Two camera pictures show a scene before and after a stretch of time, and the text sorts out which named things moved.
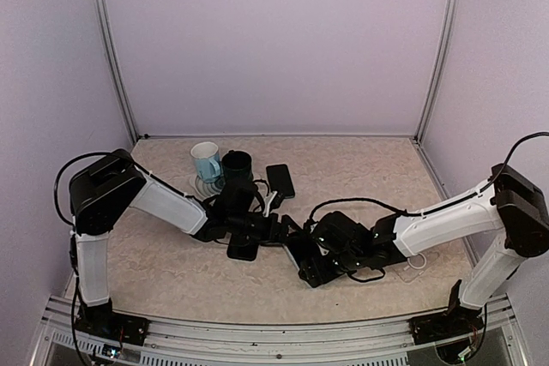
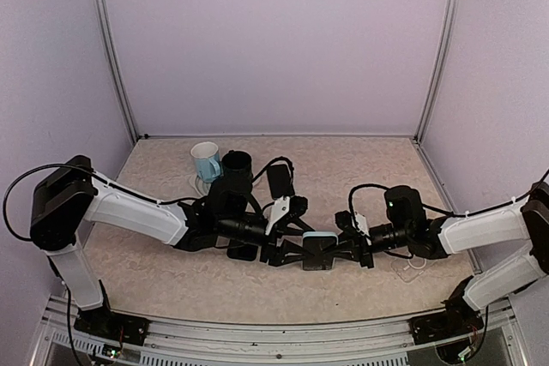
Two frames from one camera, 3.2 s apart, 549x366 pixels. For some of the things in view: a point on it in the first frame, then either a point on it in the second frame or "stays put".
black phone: (280, 180) stays put
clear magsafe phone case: (414, 266) stays put
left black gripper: (271, 237) to (277, 253)
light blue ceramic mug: (207, 160) stays put
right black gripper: (315, 281) to (360, 250)
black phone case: (243, 247) stays put
